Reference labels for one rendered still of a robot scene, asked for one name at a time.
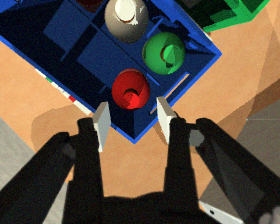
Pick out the beige paper pick list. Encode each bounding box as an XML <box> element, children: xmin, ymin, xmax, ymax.
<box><xmin>35</xmin><ymin>69</ymin><xmax>91</xmax><ymax>115</ymax></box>

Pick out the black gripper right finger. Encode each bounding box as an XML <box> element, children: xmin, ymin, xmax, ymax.
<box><xmin>157</xmin><ymin>96</ymin><xmax>280</xmax><ymax>224</ymax></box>

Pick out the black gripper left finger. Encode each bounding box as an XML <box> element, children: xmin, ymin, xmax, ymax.
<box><xmin>0</xmin><ymin>102</ymin><xmax>111</xmax><ymax>224</ymax></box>

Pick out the blue crate with dividers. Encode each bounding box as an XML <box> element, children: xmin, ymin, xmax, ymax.
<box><xmin>0</xmin><ymin>0</ymin><xmax>208</xmax><ymax>128</ymax></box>

